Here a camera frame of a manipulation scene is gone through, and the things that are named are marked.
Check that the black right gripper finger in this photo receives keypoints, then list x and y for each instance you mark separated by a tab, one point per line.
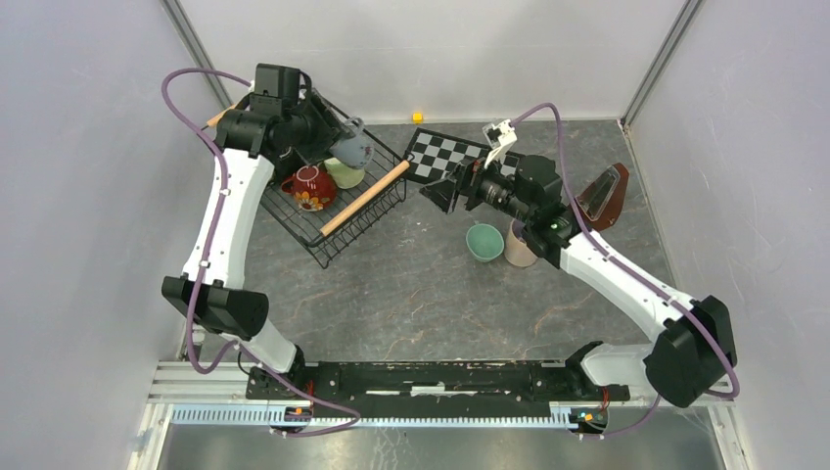
472	165
442	193

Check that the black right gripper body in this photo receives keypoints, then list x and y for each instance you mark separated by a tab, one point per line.
465	176

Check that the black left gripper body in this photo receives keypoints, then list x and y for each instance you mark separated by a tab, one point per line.
317	138

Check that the small green teacup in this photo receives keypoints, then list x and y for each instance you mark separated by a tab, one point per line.
484	242

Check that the pink iridescent mug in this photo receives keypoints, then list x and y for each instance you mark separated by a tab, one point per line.
516	250

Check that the grey blue mug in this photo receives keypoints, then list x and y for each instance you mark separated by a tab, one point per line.
355	150

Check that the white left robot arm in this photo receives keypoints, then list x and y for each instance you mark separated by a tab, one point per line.
280	115

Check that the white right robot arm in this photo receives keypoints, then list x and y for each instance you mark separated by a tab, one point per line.
690	350

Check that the black white chessboard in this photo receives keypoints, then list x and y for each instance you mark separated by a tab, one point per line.
433	155

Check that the light green mug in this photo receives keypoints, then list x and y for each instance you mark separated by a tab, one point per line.
344	176

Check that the red floral mug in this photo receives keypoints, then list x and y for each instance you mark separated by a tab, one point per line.
312	188

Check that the brown wooden metronome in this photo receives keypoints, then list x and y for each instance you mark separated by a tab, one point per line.
601	202

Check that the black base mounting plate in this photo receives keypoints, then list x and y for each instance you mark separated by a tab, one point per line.
449	389

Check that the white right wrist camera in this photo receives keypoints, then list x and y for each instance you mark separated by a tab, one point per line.
500	137

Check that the right wooden rack handle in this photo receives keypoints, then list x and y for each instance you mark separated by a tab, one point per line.
364	198

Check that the wooden rack handle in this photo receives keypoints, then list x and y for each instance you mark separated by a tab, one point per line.
213	121
364	198

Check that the black wire dish rack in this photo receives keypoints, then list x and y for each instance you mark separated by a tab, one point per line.
304	227

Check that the left wooden rack handle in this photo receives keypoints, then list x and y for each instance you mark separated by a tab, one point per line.
213	121

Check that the aluminium rail frame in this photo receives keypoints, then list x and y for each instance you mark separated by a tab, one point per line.
243	394

